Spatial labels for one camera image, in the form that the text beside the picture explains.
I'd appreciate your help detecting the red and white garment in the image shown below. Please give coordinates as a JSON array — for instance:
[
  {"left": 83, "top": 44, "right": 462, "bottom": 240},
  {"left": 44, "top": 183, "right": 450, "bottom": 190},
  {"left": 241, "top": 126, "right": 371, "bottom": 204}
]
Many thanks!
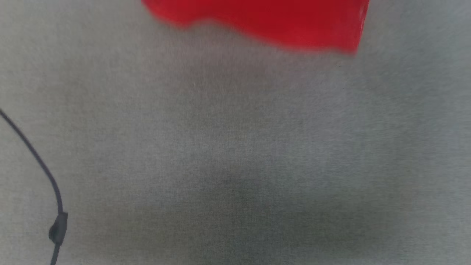
[{"left": 141, "top": 0, "right": 371, "bottom": 56}]

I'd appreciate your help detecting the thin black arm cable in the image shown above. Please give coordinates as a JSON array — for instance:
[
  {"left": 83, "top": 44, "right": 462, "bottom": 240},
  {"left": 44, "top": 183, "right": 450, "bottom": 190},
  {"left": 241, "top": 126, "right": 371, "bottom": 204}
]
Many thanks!
[{"left": 0, "top": 109, "right": 69, "bottom": 265}]

